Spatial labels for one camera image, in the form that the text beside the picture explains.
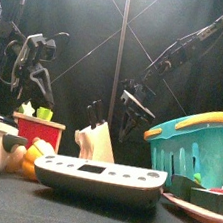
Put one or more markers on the dark green toy block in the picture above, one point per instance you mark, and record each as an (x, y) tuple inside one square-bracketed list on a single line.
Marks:
[(209, 200), (181, 187)]

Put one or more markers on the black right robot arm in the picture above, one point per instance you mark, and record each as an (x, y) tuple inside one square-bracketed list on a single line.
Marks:
[(191, 44)]

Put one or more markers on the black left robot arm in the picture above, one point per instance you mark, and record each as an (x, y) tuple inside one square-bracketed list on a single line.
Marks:
[(4, 31)]

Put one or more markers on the small grey cube toy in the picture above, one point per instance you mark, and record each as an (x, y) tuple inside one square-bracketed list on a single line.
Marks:
[(96, 145)]

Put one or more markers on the red wooden shape sorter box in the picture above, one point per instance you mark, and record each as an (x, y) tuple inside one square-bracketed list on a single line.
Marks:
[(36, 132)]

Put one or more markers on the teal basket orange rim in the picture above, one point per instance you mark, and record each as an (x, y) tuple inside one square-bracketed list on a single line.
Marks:
[(208, 151)]

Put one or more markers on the pink toy tray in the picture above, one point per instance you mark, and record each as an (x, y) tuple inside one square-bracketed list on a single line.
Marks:
[(199, 214)]

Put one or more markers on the green shape block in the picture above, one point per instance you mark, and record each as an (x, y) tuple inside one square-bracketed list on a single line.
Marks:
[(44, 114)]

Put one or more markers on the yellow orange toy pepper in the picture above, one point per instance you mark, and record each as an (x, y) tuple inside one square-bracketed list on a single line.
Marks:
[(32, 159)]

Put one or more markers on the pale star shape block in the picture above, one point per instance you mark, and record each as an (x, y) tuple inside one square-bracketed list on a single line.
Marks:
[(27, 109)]

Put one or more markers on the cream toy eggshell half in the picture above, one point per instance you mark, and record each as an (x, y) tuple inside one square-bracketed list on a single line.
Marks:
[(16, 160)]

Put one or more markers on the grey vertical frame pole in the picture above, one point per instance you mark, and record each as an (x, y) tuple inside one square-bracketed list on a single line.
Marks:
[(120, 51)]

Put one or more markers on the small green toy ball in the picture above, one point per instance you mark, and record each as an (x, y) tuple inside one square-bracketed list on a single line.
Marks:
[(197, 178)]

